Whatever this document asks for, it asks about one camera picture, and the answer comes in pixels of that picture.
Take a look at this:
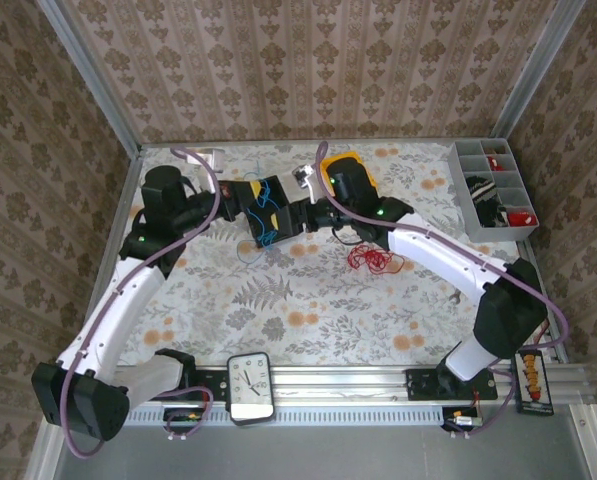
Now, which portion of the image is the thin blue cable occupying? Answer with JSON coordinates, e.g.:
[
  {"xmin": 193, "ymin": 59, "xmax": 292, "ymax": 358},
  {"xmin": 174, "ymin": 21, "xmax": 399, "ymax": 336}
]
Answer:
[{"xmin": 235, "ymin": 159, "xmax": 287, "ymax": 264}]

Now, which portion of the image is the grey compartment organizer tray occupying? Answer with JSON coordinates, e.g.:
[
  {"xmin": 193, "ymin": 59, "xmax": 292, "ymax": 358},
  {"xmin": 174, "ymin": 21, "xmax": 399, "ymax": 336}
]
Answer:
[{"xmin": 446, "ymin": 138, "xmax": 542, "ymax": 243}]

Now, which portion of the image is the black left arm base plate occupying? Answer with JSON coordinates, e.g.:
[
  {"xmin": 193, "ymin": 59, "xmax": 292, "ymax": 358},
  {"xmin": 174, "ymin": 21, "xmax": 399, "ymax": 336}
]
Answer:
[{"xmin": 150, "ymin": 367, "xmax": 230, "ymax": 402}]

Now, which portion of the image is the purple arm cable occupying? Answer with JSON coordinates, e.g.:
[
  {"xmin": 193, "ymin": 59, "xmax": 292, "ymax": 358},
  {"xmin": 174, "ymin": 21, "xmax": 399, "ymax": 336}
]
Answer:
[
  {"xmin": 315, "ymin": 141, "xmax": 570, "ymax": 441},
  {"xmin": 60, "ymin": 146, "xmax": 224, "ymax": 459}
]

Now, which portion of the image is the yellow plastic bin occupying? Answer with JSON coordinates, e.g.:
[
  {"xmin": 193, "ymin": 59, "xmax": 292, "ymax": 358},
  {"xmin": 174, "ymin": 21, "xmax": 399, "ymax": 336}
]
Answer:
[{"xmin": 322, "ymin": 151, "xmax": 379, "ymax": 194}]

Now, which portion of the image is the black electronics box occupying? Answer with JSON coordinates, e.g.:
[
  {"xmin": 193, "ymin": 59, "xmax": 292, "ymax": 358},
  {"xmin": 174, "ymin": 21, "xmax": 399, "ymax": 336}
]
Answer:
[
  {"xmin": 440, "ymin": 405, "xmax": 485, "ymax": 434},
  {"xmin": 162, "ymin": 407, "xmax": 212, "ymax": 436}
]

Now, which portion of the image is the grey slotted cable duct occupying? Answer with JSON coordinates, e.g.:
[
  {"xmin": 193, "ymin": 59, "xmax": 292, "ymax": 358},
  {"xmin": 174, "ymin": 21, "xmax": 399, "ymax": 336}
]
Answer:
[{"xmin": 125, "ymin": 405, "xmax": 485, "ymax": 427}]

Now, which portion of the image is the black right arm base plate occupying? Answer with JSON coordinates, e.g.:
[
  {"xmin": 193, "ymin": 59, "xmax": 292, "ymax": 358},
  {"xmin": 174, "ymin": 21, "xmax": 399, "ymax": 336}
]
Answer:
[{"xmin": 402, "ymin": 368, "xmax": 499, "ymax": 402}]

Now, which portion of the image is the black plastic bin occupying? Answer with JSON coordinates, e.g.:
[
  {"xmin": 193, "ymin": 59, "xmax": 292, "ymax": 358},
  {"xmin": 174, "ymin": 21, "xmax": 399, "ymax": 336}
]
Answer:
[{"xmin": 232, "ymin": 173, "xmax": 307, "ymax": 251}]

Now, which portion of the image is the black white striped bundle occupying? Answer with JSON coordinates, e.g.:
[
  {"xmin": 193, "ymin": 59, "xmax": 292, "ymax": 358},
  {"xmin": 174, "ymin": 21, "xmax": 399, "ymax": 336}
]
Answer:
[{"xmin": 465, "ymin": 174, "xmax": 509, "ymax": 229}]

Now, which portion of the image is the black orange power board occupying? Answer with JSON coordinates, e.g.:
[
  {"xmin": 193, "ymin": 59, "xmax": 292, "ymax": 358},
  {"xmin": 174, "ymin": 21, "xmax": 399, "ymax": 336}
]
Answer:
[{"xmin": 511, "ymin": 349, "xmax": 555, "ymax": 417}]

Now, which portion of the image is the white plastic bin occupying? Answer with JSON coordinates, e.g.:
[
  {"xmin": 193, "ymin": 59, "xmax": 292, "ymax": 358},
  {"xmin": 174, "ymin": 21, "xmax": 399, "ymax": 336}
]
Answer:
[{"xmin": 279, "ymin": 167, "xmax": 330, "ymax": 236}]

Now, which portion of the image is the aluminium frame post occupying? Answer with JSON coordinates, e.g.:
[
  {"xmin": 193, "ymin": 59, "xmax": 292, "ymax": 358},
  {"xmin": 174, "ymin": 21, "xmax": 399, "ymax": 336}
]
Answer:
[
  {"xmin": 35, "ymin": 0, "xmax": 145, "ymax": 157},
  {"xmin": 490, "ymin": 0, "xmax": 587, "ymax": 140}
]

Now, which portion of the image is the grey metal shelf panel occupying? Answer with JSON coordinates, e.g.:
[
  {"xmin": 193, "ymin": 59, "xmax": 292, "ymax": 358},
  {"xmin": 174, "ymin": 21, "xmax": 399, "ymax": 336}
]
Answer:
[{"xmin": 52, "ymin": 424, "xmax": 597, "ymax": 480}]

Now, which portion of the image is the floral tablecloth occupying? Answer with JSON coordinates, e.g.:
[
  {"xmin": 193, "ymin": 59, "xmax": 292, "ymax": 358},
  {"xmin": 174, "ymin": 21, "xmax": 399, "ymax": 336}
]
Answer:
[{"xmin": 105, "ymin": 142, "xmax": 554, "ymax": 369}]

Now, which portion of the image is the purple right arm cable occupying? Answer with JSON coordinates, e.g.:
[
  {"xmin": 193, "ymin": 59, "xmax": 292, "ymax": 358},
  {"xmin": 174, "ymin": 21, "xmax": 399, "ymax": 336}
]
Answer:
[{"xmin": 315, "ymin": 141, "xmax": 570, "ymax": 441}]

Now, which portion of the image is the thin red cable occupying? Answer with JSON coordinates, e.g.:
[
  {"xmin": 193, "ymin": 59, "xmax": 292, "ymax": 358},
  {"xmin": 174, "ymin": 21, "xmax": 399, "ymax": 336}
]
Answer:
[{"xmin": 346, "ymin": 242, "xmax": 407, "ymax": 276}]

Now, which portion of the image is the white face desk clock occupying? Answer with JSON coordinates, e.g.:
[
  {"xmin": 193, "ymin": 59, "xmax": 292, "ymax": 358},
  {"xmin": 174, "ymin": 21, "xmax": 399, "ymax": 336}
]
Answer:
[{"xmin": 226, "ymin": 351, "xmax": 277, "ymax": 428}]

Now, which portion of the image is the aluminium mounting rail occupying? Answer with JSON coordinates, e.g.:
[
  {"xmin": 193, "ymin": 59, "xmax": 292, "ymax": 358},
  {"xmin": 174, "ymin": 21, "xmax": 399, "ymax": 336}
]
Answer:
[{"xmin": 192, "ymin": 363, "xmax": 587, "ymax": 407}]

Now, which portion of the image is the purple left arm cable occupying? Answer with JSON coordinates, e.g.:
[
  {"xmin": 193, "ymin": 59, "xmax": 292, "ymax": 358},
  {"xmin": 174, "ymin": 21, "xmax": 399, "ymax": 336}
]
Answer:
[{"xmin": 60, "ymin": 146, "xmax": 224, "ymax": 459}]

